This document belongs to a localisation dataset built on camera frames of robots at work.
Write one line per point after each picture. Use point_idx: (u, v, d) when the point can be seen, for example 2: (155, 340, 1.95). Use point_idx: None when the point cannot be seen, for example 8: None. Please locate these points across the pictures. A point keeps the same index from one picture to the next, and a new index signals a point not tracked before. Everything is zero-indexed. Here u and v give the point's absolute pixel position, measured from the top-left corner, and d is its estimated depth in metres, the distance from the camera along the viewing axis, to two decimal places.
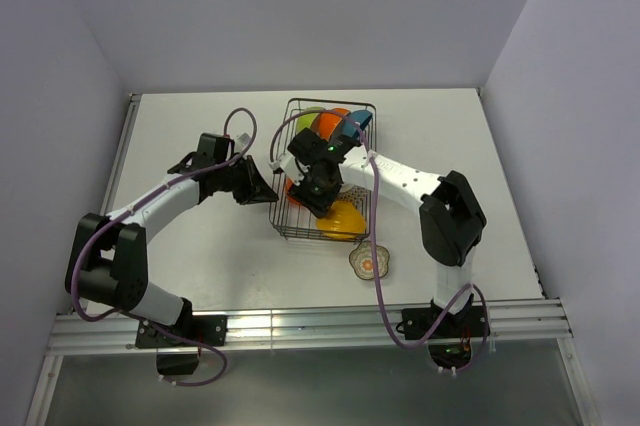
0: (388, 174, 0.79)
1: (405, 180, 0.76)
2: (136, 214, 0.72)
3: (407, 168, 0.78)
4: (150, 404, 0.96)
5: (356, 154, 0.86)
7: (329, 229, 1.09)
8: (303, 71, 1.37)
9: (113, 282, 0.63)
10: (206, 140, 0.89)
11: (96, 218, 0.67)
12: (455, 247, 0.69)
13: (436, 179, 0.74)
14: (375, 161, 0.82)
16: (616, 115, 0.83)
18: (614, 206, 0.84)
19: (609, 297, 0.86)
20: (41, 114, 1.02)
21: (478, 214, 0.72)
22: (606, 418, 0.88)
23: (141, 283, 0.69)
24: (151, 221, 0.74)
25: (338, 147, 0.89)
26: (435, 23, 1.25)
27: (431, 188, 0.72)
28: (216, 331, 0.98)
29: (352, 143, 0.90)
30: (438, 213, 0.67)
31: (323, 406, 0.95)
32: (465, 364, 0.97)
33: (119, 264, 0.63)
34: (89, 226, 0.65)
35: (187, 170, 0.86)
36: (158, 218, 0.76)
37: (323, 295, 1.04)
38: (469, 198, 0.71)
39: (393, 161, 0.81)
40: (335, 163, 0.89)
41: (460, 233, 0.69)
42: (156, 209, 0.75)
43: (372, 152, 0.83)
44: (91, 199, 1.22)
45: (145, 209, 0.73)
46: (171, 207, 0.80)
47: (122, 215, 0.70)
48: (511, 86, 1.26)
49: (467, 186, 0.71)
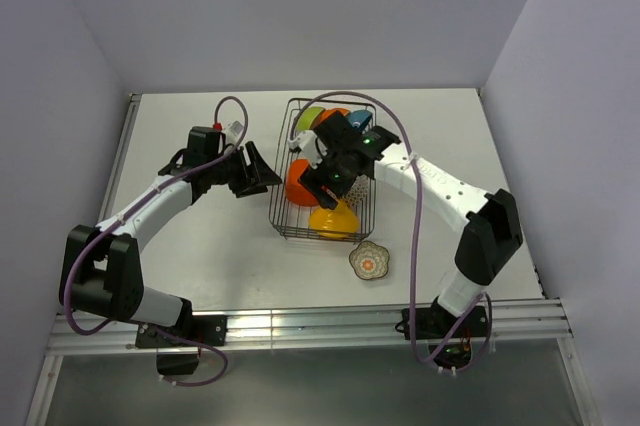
0: (432, 182, 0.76)
1: (450, 191, 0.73)
2: (128, 224, 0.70)
3: (452, 179, 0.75)
4: (151, 404, 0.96)
5: (396, 153, 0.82)
7: (321, 229, 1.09)
8: (304, 71, 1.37)
9: (108, 294, 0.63)
10: (196, 137, 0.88)
11: (86, 230, 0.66)
12: (488, 266, 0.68)
13: (481, 196, 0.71)
14: (417, 165, 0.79)
16: (616, 114, 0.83)
18: (614, 205, 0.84)
19: (609, 296, 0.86)
20: (41, 114, 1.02)
21: (517, 235, 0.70)
22: (607, 418, 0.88)
23: (137, 293, 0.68)
24: (144, 228, 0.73)
25: (375, 142, 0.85)
26: (435, 23, 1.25)
27: (477, 204, 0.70)
28: (216, 331, 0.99)
29: (390, 139, 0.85)
30: (484, 237, 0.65)
31: (323, 406, 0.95)
32: (465, 364, 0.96)
33: (112, 276, 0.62)
34: (80, 239, 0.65)
35: (178, 170, 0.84)
36: (153, 221, 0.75)
37: (323, 295, 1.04)
38: (513, 220, 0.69)
39: (437, 169, 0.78)
40: (369, 158, 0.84)
41: (495, 252, 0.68)
42: (147, 217, 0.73)
43: (414, 155, 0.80)
44: (91, 200, 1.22)
45: (135, 218, 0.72)
46: (165, 210, 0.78)
47: (113, 225, 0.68)
48: (511, 86, 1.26)
49: (515, 208, 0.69)
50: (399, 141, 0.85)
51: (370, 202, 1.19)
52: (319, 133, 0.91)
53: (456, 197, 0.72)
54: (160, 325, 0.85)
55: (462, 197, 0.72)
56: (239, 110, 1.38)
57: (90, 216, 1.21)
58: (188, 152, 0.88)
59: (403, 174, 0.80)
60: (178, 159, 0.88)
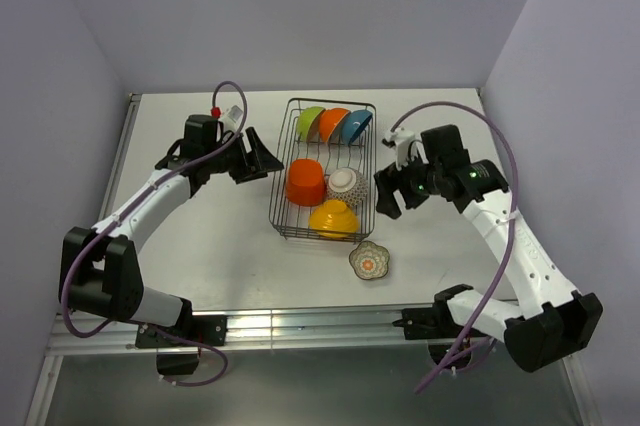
0: (524, 252, 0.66)
1: (537, 273, 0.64)
2: (124, 224, 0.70)
3: (546, 257, 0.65)
4: (151, 404, 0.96)
5: (494, 197, 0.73)
7: (321, 229, 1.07)
8: (303, 71, 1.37)
9: (107, 296, 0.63)
10: (192, 127, 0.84)
11: (82, 231, 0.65)
12: (540, 362, 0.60)
13: (569, 293, 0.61)
14: (516, 228, 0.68)
16: (616, 114, 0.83)
18: (614, 205, 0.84)
19: (609, 297, 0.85)
20: (41, 114, 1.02)
21: (581, 343, 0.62)
22: (607, 418, 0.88)
23: (137, 293, 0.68)
24: (141, 227, 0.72)
25: (481, 181, 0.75)
26: (435, 23, 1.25)
27: (560, 300, 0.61)
28: (216, 331, 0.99)
29: (499, 184, 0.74)
30: (550, 338, 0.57)
31: (323, 406, 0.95)
32: (464, 364, 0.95)
33: (111, 278, 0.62)
34: (76, 242, 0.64)
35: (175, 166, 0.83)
36: (150, 219, 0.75)
37: (324, 295, 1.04)
38: (587, 330, 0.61)
39: (533, 240, 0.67)
40: (467, 194, 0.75)
41: (556, 350, 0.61)
42: (144, 216, 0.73)
43: (516, 214, 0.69)
44: (91, 200, 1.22)
45: (132, 217, 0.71)
46: (162, 206, 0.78)
47: (109, 226, 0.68)
48: (511, 87, 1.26)
49: (596, 322, 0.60)
50: (508, 188, 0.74)
51: (371, 202, 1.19)
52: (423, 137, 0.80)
53: (538, 283, 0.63)
54: (161, 325, 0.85)
55: (547, 285, 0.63)
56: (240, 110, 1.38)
57: (90, 216, 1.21)
58: (185, 141, 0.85)
59: (493, 226, 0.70)
60: (176, 149, 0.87)
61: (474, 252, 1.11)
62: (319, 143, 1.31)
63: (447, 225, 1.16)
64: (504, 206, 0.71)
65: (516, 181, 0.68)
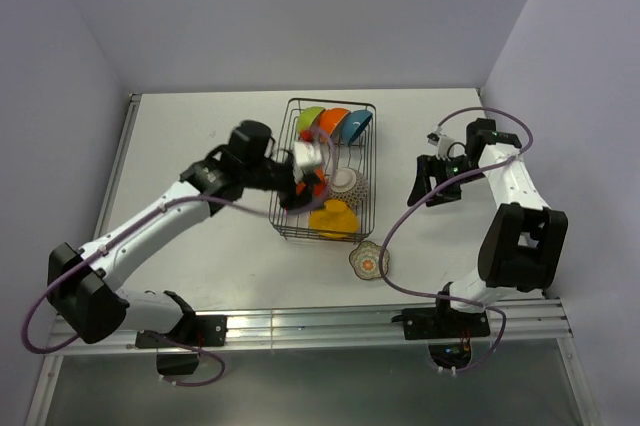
0: (512, 173, 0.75)
1: (517, 186, 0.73)
2: (109, 256, 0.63)
3: (531, 183, 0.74)
4: (151, 404, 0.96)
5: (506, 149, 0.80)
7: (322, 229, 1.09)
8: (303, 71, 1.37)
9: (79, 324, 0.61)
10: (238, 137, 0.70)
11: (67, 252, 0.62)
12: (494, 257, 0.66)
13: (539, 205, 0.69)
14: (514, 162, 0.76)
16: (615, 115, 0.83)
18: (615, 205, 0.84)
19: (609, 296, 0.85)
20: (41, 114, 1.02)
21: (547, 268, 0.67)
22: (607, 418, 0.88)
23: (118, 316, 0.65)
24: (129, 257, 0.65)
25: (500, 135, 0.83)
26: (435, 23, 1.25)
27: (532, 205, 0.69)
28: (216, 331, 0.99)
29: (515, 141, 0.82)
30: (507, 221, 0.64)
31: (323, 406, 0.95)
32: (464, 364, 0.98)
33: (80, 308, 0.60)
34: (58, 263, 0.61)
35: (203, 182, 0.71)
36: (145, 247, 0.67)
37: (323, 295, 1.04)
38: (551, 247, 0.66)
39: (524, 170, 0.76)
40: (484, 142, 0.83)
41: (513, 257, 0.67)
42: (136, 244, 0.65)
43: (518, 154, 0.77)
44: (91, 200, 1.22)
45: (121, 246, 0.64)
46: (167, 232, 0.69)
47: (92, 255, 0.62)
48: (510, 86, 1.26)
49: (558, 237, 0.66)
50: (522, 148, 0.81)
51: (371, 201, 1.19)
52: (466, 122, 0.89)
53: (515, 192, 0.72)
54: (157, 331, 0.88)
55: (522, 195, 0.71)
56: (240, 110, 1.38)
57: (90, 216, 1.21)
58: (225, 149, 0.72)
59: (495, 162, 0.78)
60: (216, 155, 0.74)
61: (474, 252, 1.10)
62: None
63: (447, 224, 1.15)
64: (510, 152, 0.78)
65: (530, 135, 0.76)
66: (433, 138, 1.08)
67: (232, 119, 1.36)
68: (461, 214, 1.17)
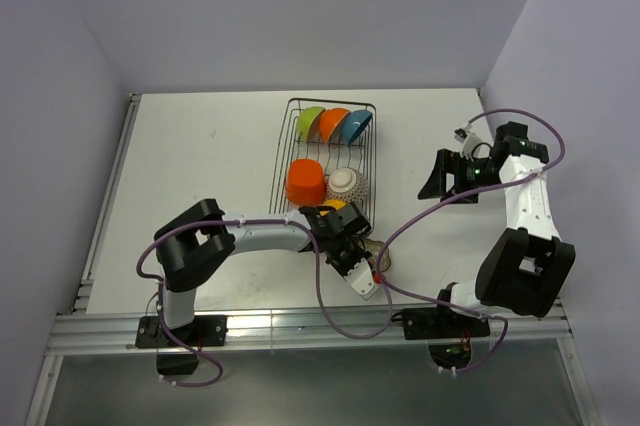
0: (529, 193, 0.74)
1: (530, 209, 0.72)
2: (242, 229, 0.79)
3: (547, 206, 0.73)
4: (150, 405, 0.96)
5: (531, 162, 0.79)
7: None
8: (303, 71, 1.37)
9: (180, 264, 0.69)
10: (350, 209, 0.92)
11: (213, 207, 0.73)
12: (491, 281, 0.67)
13: (548, 233, 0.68)
14: (534, 180, 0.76)
16: (616, 115, 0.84)
18: (615, 206, 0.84)
19: (610, 296, 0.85)
20: (41, 114, 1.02)
21: (545, 297, 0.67)
22: (607, 418, 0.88)
23: (198, 281, 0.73)
24: (248, 239, 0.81)
25: (528, 146, 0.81)
26: (435, 23, 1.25)
27: (540, 234, 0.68)
28: (216, 331, 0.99)
29: (542, 156, 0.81)
30: (510, 248, 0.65)
31: (324, 406, 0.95)
32: (464, 364, 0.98)
33: (195, 256, 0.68)
34: (202, 211, 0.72)
35: (311, 221, 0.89)
36: (261, 240, 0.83)
37: (323, 295, 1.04)
38: (552, 281, 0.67)
39: (543, 193, 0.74)
40: (508, 150, 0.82)
41: (513, 283, 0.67)
42: (258, 233, 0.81)
43: (541, 173, 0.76)
44: (91, 200, 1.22)
45: (249, 229, 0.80)
46: (279, 238, 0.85)
47: (232, 222, 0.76)
48: (510, 87, 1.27)
49: (560, 270, 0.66)
50: (547, 162, 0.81)
51: (373, 200, 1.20)
52: (501, 125, 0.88)
53: (526, 216, 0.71)
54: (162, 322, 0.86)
55: (533, 220, 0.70)
56: (240, 111, 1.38)
57: (90, 216, 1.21)
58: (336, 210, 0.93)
59: (514, 175, 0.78)
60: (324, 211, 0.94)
61: (474, 252, 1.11)
62: (318, 143, 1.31)
63: (448, 224, 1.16)
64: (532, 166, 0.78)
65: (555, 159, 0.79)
66: (460, 135, 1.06)
67: (232, 119, 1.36)
68: (460, 215, 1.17)
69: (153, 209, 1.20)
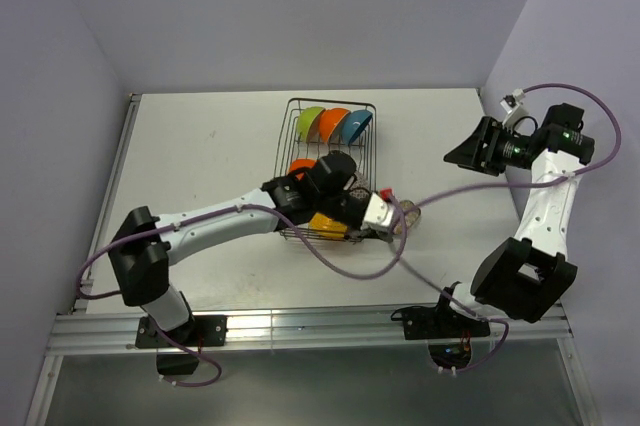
0: (548, 203, 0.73)
1: (543, 220, 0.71)
2: (180, 232, 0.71)
3: (564, 218, 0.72)
4: (150, 404, 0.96)
5: (566, 162, 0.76)
7: (321, 228, 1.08)
8: (303, 71, 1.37)
9: (126, 281, 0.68)
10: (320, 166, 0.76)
11: (145, 217, 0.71)
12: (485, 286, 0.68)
13: (553, 248, 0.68)
14: (563, 185, 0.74)
16: (616, 115, 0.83)
18: (616, 207, 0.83)
19: (610, 297, 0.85)
20: (41, 115, 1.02)
21: (536, 307, 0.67)
22: (607, 418, 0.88)
23: (156, 291, 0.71)
24: (194, 240, 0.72)
25: (569, 141, 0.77)
26: (435, 23, 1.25)
27: (544, 248, 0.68)
28: (216, 331, 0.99)
29: (582, 156, 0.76)
30: (509, 259, 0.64)
31: (323, 406, 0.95)
32: (464, 364, 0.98)
33: (135, 271, 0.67)
34: (135, 224, 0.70)
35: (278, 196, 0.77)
36: (213, 235, 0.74)
37: (322, 295, 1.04)
38: (545, 293, 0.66)
39: (565, 204, 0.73)
40: (547, 143, 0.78)
41: (506, 290, 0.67)
42: (203, 231, 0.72)
43: (571, 176, 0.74)
44: (91, 200, 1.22)
45: (190, 228, 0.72)
46: (237, 228, 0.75)
47: (165, 228, 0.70)
48: (510, 87, 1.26)
49: (556, 285, 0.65)
50: (585, 163, 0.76)
51: None
52: (550, 108, 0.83)
53: (537, 226, 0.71)
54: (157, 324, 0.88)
55: (543, 232, 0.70)
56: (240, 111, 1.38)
57: (89, 216, 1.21)
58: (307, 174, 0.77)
59: (543, 174, 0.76)
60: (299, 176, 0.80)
61: (473, 252, 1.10)
62: (318, 142, 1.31)
63: (448, 225, 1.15)
64: (565, 167, 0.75)
65: (600, 162, 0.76)
66: (509, 102, 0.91)
67: (232, 119, 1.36)
68: (460, 215, 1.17)
69: (153, 208, 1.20)
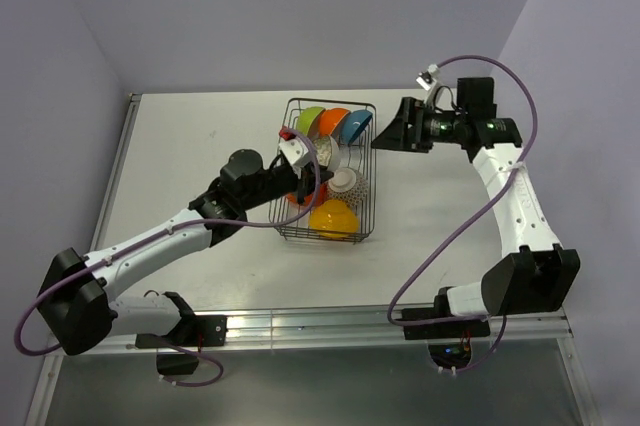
0: (519, 200, 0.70)
1: (525, 219, 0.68)
2: (113, 267, 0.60)
3: (536, 207, 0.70)
4: (150, 404, 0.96)
5: (507, 152, 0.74)
7: (321, 228, 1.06)
8: (302, 71, 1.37)
9: (66, 331, 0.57)
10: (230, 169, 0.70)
11: (73, 257, 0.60)
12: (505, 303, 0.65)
13: (550, 242, 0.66)
14: (518, 177, 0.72)
16: (615, 115, 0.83)
18: (616, 207, 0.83)
19: (609, 297, 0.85)
20: (41, 115, 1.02)
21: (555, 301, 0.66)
22: (607, 418, 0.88)
23: (102, 333, 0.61)
24: (130, 272, 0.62)
25: (495, 131, 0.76)
26: (435, 24, 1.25)
27: (541, 246, 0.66)
28: (216, 331, 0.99)
29: (511, 137, 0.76)
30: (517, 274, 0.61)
31: (323, 406, 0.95)
32: (464, 364, 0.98)
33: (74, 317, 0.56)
34: (63, 266, 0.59)
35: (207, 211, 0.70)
36: (150, 263, 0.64)
37: (323, 295, 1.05)
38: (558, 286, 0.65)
39: (531, 195, 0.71)
40: (479, 140, 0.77)
41: (523, 296, 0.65)
42: (141, 260, 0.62)
43: (521, 164, 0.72)
44: (91, 200, 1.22)
45: (125, 260, 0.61)
46: (177, 253, 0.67)
47: (96, 265, 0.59)
48: (510, 87, 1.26)
49: (567, 278, 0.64)
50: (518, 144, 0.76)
51: (374, 198, 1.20)
52: (460, 83, 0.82)
53: (524, 227, 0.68)
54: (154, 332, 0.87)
55: (531, 230, 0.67)
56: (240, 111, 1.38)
57: (90, 215, 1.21)
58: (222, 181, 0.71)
59: (496, 173, 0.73)
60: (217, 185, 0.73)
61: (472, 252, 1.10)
62: None
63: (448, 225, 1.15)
64: (509, 158, 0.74)
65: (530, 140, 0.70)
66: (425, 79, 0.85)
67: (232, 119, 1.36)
68: (459, 215, 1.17)
69: (152, 208, 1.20)
